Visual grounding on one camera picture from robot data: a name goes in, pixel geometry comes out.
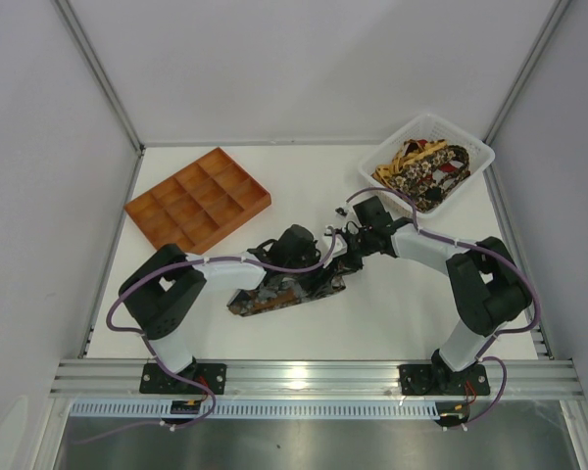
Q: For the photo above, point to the orange compartment tray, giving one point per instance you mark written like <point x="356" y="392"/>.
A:
<point x="199" y="205"/>

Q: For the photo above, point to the yellow patterned tie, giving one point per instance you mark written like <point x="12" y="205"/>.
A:
<point x="411" y="152"/>

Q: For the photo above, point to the dark floral tie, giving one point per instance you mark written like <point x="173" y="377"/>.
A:
<point x="431" y="199"/>

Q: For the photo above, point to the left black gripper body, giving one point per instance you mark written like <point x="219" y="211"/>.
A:
<point x="320" y="273"/>

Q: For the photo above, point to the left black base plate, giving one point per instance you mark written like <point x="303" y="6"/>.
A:
<point x="155" y="381"/>

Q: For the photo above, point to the white plastic basket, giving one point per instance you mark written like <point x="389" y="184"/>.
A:
<point x="429" y="127"/>

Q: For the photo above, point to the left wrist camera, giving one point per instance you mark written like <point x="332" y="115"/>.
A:
<point x="334" y="244"/>

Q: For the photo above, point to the brown grey floral tie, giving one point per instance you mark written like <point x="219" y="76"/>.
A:
<point x="278" y="292"/>

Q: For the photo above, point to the aluminium mounting rail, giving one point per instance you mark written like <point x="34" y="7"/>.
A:
<point x="312" y="380"/>

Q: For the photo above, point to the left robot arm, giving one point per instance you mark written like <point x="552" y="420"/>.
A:
<point x="283" y="272"/>

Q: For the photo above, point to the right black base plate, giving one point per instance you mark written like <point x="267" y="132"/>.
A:
<point x="427" y="379"/>

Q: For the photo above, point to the right aluminium frame post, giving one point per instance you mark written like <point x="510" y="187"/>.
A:
<point x="528" y="66"/>

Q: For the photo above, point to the red tie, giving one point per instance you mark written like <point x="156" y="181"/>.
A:
<point x="435" y="172"/>

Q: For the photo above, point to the white slotted cable duct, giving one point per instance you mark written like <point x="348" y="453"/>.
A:
<point x="257" y="409"/>

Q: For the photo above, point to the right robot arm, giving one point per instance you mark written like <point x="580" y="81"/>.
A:
<point x="487" y="287"/>

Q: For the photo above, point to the left aluminium frame post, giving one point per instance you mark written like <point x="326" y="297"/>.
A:
<point x="87" y="52"/>

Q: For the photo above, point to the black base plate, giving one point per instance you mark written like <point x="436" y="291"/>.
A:
<point x="427" y="379"/>
<point x="155" y="381"/>

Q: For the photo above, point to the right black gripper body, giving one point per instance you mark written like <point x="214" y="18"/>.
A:
<point x="355" y="237"/>

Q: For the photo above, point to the aluminium frame post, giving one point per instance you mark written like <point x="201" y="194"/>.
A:
<point x="87" y="52"/>
<point x="528" y="66"/>

